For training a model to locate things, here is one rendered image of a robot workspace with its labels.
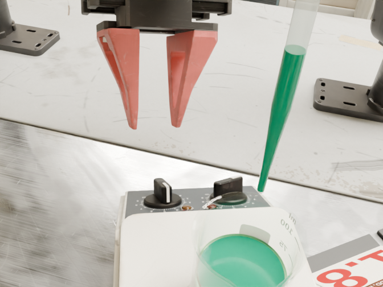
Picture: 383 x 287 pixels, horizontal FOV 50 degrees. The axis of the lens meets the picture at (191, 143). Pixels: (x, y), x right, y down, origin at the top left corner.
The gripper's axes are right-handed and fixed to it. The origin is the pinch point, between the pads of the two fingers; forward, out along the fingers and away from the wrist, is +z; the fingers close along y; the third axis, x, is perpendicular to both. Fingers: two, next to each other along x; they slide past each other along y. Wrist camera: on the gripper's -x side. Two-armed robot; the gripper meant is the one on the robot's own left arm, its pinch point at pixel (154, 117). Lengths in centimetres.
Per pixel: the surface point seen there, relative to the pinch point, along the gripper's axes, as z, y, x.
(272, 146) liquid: -1.3, -0.3, -18.1
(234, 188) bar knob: 6.1, 6.6, -1.2
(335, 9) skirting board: -42, 194, 222
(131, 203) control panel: 7.4, -1.7, 1.2
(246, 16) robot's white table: -13, 28, 40
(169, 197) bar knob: 6.3, 0.9, -1.2
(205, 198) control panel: 7.2, 4.5, 0.0
